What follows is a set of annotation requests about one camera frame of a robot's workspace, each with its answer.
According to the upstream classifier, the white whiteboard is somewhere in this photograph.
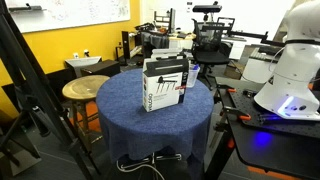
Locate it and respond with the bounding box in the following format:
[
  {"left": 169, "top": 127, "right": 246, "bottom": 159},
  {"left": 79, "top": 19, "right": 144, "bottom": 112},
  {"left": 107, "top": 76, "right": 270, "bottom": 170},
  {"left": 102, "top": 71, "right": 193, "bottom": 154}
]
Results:
[{"left": 4, "top": 0, "right": 130, "bottom": 33}]

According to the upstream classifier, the white cable under table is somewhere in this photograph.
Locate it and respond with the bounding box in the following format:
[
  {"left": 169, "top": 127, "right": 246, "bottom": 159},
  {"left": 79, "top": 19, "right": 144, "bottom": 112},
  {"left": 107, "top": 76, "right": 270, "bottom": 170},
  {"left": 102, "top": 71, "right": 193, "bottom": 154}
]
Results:
[{"left": 115, "top": 152, "right": 183, "bottom": 180}]

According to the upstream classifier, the blue Sharpie marker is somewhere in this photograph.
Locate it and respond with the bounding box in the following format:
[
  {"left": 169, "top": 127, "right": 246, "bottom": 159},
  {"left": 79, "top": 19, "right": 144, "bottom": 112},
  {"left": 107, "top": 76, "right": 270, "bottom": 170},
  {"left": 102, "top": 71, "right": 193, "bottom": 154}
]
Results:
[{"left": 193, "top": 64, "right": 199, "bottom": 70}]

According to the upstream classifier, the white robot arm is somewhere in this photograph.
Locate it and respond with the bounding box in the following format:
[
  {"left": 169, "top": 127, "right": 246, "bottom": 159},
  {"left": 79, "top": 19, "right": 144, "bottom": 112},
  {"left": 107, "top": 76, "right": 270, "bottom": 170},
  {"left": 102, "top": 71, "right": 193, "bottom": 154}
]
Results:
[{"left": 254, "top": 0, "right": 320, "bottom": 121}]

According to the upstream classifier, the orange black clamp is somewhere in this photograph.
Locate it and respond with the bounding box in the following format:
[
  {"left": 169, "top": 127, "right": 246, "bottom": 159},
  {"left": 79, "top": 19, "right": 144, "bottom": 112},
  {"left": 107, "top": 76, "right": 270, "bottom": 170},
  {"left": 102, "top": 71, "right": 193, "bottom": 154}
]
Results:
[{"left": 223, "top": 106, "right": 251, "bottom": 121}]

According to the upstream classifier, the clear plastic cup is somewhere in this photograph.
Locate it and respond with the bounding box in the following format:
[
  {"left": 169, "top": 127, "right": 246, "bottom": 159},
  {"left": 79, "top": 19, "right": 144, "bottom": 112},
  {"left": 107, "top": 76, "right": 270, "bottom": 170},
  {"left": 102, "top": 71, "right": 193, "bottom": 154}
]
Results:
[{"left": 187, "top": 65, "right": 200, "bottom": 88}]

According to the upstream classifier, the black white Velcro box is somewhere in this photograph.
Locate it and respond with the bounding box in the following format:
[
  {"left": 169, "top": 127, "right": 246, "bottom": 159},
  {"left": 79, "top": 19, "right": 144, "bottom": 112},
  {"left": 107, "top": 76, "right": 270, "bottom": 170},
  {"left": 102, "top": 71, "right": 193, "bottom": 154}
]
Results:
[{"left": 142, "top": 59, "right": 189, "bottom": 112}]

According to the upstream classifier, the black camera on stand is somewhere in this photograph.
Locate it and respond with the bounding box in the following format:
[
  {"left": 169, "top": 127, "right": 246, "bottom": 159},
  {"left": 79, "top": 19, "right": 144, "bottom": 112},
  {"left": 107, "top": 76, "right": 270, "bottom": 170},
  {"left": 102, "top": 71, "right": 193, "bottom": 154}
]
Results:
[{"left": 192, "top": 1, "right": 222, "bottom": 22}]

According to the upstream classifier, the black office chair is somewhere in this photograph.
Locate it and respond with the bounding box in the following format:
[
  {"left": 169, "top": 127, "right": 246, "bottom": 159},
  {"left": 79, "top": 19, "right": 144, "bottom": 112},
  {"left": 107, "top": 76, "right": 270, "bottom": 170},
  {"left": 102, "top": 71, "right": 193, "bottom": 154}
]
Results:
[{"left": 192, "top": 20, "right": 232, "bottom": 90}]

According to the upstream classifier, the black camera tripod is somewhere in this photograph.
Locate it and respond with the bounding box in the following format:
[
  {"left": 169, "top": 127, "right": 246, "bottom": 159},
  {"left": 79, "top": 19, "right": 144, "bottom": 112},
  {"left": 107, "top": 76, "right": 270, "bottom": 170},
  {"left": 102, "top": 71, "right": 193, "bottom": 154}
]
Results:
[{"left": 0, "top": 0, "right": 99, "bottom": 180}]

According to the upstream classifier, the cluttered background desk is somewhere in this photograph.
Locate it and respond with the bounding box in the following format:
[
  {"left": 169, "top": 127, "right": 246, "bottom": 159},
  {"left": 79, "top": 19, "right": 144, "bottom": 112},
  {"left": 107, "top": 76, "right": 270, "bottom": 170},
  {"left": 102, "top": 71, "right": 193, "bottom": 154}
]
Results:
[{"left": 135, "top": 8, "right": 196, "bottom": 59}]

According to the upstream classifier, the round wooden stool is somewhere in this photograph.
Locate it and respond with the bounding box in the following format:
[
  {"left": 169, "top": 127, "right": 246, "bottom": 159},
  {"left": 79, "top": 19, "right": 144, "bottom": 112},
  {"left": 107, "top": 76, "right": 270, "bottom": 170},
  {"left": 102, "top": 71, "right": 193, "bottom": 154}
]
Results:
[{"left": 62, "top": 75, "right": 110, "bottom": 149}]

